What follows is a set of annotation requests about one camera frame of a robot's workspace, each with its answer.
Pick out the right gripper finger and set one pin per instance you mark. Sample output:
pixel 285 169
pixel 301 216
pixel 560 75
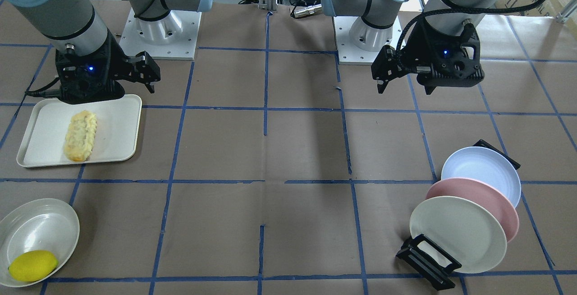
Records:
pixel 150 87

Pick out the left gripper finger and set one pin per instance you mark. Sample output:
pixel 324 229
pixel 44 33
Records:
pixel 381 85
pixel 429 89

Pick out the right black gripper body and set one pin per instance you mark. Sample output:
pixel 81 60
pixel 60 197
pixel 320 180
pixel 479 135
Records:
pixel 114 63

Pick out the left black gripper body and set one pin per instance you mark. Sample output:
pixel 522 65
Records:
pixel 415 48

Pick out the yellow corn bread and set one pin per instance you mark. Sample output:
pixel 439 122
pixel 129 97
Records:
pixel 80 137

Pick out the blue plate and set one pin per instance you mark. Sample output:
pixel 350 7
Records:
pixel 488 166

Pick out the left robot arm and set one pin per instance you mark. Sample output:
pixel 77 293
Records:
pixel 445 16

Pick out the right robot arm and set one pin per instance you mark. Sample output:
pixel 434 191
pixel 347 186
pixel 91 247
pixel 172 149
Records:
pixel 75 25

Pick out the pink plate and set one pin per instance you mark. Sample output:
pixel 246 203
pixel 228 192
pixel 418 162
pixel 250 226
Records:
pixel 484 195

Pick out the cream plate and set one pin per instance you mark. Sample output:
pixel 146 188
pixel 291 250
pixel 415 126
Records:
pixel 463 229

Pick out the white rectangular tray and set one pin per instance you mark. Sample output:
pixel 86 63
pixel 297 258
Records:
pixel 115 140

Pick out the silver cylindrical connector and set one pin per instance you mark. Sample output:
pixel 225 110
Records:
pixel 306 11

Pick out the black dish rack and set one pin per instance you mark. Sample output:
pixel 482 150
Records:
pixel 428 259

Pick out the yellow lemon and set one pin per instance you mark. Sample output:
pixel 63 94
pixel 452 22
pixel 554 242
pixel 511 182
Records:
pixel 33 266

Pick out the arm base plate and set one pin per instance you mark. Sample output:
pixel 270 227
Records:
pixel 189 33
pixel 347 47

